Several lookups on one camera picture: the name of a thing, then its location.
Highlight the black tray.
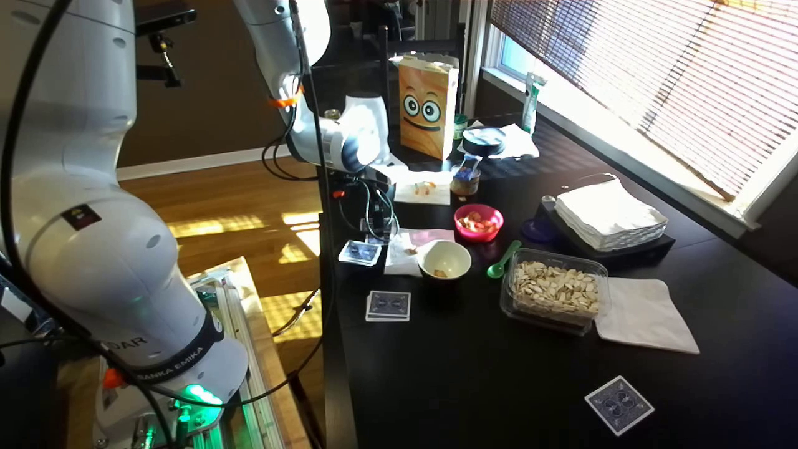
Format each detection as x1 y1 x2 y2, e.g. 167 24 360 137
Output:
539 193 679 269

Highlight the cardboard box with cartoon face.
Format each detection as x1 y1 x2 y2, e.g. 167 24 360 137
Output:
389 52 463 163

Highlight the pink plastic bowl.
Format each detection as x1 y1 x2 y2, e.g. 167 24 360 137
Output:
453 202 507 243

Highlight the wooden robot mounting board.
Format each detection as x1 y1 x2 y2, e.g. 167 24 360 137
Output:
186 253 315 449

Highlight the dark blue round lid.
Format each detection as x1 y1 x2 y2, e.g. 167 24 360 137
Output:
522 212 561 247

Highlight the black camera on mount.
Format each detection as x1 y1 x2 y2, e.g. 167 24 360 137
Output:
132 3 199 89

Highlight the white napkin stack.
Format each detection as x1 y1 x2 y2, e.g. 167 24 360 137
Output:
551 173 672 253

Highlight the window blind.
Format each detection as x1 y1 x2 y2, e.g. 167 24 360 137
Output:
487 0 798 202

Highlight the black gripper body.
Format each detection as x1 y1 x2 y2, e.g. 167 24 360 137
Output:
353 167 400 221

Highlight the green plastic spoon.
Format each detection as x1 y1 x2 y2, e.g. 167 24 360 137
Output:
484 237 525 281

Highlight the white window frame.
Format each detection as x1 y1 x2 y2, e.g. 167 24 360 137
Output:
459 0 798 243

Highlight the clear container of nuts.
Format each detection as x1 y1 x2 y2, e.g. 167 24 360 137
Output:
497 247 610 336

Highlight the black round container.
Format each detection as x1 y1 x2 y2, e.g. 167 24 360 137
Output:
463 125 507 157

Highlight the white cloth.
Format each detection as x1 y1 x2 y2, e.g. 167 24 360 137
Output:
497 121 545 162

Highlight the large white paper napkin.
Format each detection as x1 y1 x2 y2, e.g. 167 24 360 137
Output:
381 227 459 279

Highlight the clear spray bottle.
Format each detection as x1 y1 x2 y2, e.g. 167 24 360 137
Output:
520 72 550 135

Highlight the cream ceramic bowl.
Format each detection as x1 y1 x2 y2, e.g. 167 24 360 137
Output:
415 240 475 281

